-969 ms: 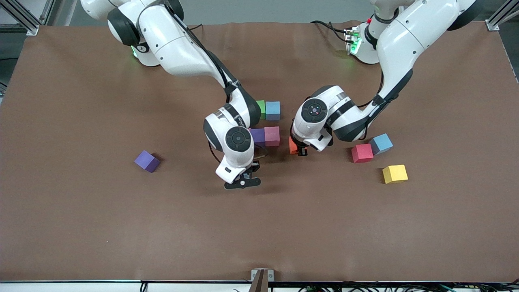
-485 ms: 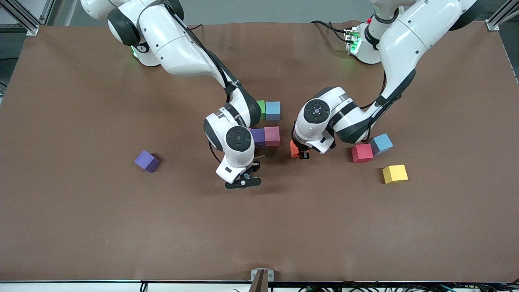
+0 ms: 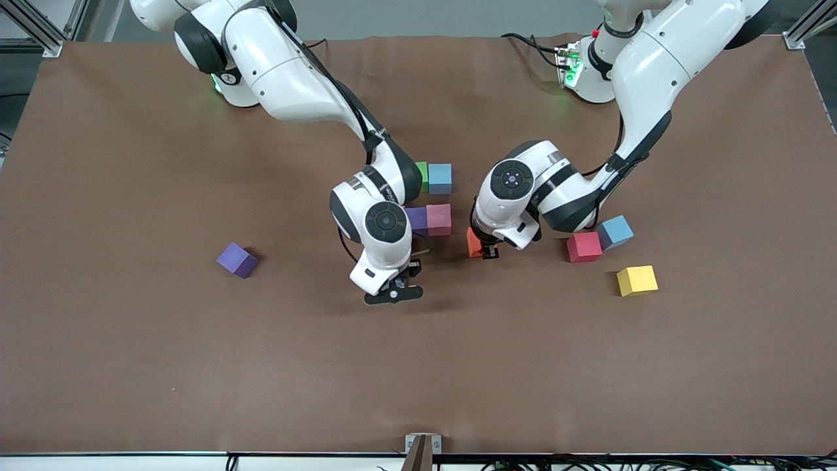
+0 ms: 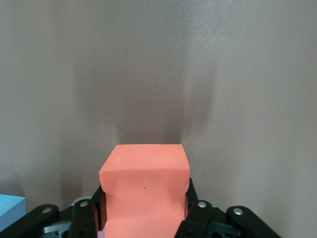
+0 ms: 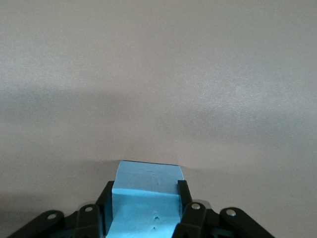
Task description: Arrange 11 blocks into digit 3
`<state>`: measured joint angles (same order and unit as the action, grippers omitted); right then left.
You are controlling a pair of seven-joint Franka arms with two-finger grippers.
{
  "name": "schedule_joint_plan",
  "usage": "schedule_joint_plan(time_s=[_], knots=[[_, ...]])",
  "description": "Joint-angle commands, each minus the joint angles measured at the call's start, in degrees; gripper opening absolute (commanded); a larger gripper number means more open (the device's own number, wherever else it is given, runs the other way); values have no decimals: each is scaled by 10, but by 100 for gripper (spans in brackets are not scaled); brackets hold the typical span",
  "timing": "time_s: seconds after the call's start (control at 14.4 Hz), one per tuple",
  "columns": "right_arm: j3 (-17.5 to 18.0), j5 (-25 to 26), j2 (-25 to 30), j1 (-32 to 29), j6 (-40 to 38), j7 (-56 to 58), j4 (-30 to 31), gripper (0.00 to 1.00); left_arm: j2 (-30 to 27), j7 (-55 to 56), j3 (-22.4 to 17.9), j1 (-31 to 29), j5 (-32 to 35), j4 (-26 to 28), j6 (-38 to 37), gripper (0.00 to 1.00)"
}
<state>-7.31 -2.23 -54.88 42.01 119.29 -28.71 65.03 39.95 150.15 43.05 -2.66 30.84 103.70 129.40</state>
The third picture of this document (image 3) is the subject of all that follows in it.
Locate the mauve pink foam cube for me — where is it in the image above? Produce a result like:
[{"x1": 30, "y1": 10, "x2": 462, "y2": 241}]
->
[{"x1": 426, "y1": 203, "x2": 453, "y2": 237}]

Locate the light blue foam cube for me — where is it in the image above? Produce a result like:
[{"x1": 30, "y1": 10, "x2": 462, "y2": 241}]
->
[
  {"x1": 596, "y1": 215, "x2": 634, "y2": 251},
  {"x1": 428, "y1": 164, "x2": 453, "y2": 196}
]

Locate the yellow foam cube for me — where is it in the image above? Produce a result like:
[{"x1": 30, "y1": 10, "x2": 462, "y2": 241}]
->
[{"x1": 617, "y1": 265, "x2": 658, "y2": 298}]

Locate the red foam cube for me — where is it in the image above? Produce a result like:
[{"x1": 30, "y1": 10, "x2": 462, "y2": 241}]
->
[{"x1": 566, "y1": 232, "x2": 604, "y2": 264}]

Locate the brown table cover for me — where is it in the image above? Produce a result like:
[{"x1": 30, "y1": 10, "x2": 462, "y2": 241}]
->
[{"x1": 0, "y1": 33, "x2": 837, "y2": 457}]

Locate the aluminium frame post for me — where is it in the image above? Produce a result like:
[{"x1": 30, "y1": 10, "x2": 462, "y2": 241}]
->
[
  {"x1": 783, "y1": 0, "x2": 837, "y2": 51},
  {"x1": 0, "y1": 0, "x2": 64, "y2": 58}
]

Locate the aluminium frame strut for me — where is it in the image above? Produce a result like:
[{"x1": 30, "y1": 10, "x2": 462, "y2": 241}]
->
[{"x1": 63, "y1": 0, "x2": 90, "y2": 41}]

